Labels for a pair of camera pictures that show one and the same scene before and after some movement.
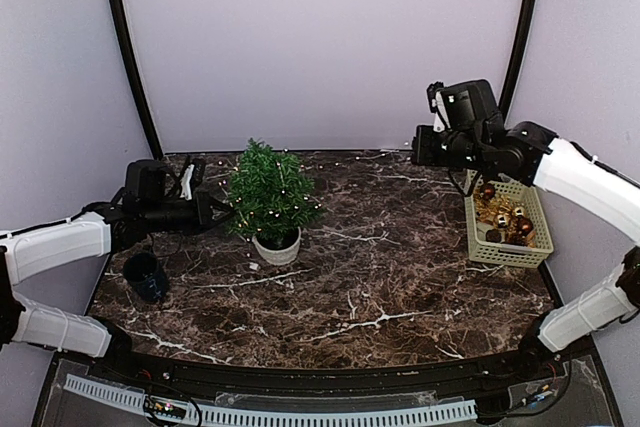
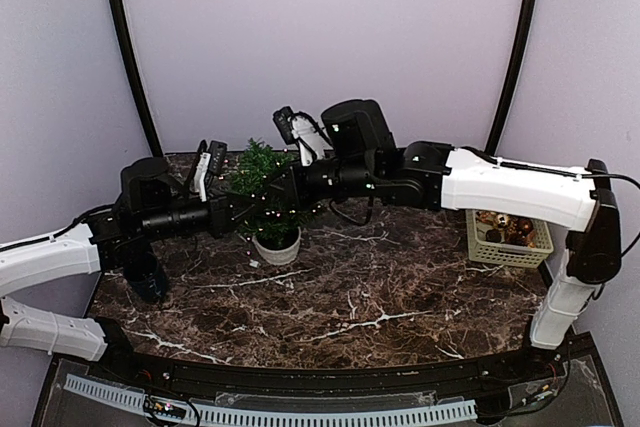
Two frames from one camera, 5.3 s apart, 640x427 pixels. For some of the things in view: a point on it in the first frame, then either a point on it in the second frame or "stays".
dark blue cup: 144,272 stays
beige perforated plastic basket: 479,250 stays
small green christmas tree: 272,199 stays
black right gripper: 422,154 -> 294,194
